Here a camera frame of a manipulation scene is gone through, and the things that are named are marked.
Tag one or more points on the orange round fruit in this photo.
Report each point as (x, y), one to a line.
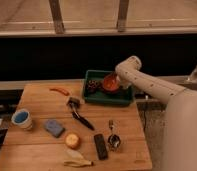
(72, 140)

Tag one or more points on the green plastic tray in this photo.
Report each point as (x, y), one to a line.
(124, 97)

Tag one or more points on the metal ice cream scoop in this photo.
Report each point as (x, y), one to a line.
(114, 140)

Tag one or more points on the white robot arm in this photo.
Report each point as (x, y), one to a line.
(180, 131)

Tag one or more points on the blue and white cup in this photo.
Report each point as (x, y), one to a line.
(23, 119)

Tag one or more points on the dark pine cone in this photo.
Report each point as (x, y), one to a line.
(93, 85)

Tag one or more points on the blue sponge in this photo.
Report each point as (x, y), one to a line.
(54, 127)

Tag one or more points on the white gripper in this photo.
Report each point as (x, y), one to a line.
(123, 82)

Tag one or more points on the red bowl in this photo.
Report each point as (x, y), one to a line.
(110, 84)

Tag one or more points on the black remote control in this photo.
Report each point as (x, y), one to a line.
(100, 147)

